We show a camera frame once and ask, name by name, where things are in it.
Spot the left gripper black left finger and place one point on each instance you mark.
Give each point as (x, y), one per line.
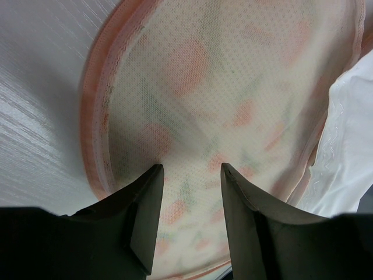
(114, 238)

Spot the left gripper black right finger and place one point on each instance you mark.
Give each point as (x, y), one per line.
(270, 239)

